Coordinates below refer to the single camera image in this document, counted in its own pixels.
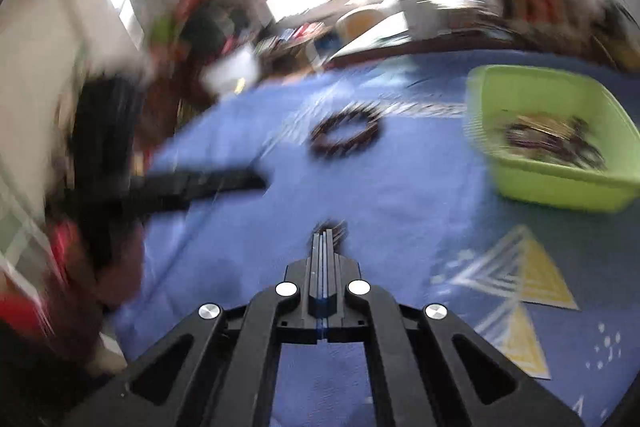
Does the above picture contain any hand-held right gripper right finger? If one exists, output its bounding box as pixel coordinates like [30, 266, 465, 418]
[324, 229, 586, 427]

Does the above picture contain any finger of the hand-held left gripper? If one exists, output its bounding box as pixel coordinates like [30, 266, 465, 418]
[132, 168, 267, 214]

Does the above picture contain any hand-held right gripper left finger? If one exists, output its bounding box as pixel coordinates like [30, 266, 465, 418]
[65, 229, 326, 427]

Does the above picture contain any dark brown bead bracelet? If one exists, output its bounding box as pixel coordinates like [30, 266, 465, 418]
[308, 103, 383, 160]

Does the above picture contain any green plastic basin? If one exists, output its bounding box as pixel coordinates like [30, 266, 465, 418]
[462, 64, 640, 212]

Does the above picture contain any pile of beaded jewelry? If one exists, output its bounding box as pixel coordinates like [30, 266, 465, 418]
[502, 112, 608, 170]

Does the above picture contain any white flat box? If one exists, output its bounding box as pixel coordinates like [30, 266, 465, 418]
[200, 47, 261, 95]

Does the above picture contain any wooden desk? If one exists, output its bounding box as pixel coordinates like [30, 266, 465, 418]
[325, 22, 640, 72]

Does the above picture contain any white-frame chair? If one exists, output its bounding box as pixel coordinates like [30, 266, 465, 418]
[335, 7, 396, 44]

